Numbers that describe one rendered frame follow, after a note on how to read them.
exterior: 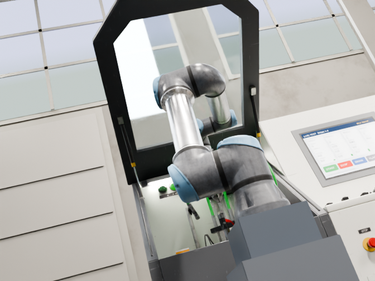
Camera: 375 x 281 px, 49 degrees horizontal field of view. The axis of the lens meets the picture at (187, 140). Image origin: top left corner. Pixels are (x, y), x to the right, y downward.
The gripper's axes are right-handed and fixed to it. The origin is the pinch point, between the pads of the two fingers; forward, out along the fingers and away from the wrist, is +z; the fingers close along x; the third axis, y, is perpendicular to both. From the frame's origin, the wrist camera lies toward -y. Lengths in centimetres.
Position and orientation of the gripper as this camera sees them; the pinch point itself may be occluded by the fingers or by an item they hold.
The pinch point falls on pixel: (218, 200)
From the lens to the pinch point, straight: 182.1
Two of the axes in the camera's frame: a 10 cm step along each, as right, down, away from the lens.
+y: 0.3, -4.3, -9.0
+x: 9.6, -2.3, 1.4
